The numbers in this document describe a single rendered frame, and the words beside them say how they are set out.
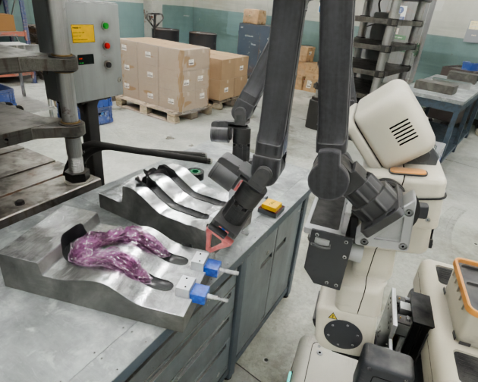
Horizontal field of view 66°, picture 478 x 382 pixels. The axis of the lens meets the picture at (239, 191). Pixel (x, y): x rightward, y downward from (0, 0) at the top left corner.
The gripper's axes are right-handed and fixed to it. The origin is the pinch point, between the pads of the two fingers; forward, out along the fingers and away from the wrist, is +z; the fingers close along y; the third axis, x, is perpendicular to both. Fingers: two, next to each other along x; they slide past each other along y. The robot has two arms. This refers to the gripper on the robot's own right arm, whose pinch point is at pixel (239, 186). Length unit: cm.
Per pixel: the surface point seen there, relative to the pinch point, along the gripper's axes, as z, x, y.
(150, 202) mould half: 6.1, -24.1, 16.7
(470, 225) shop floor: 77, 85, -249
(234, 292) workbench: 43.7, -2.7, -4.6
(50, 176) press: 9, -88, 10
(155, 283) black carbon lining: 17.5, -1.6, 39.4
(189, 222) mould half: 9.8, -8.7, 15.8
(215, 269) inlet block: 15.5, 9.0, 27.4
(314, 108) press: 2, -113, -398
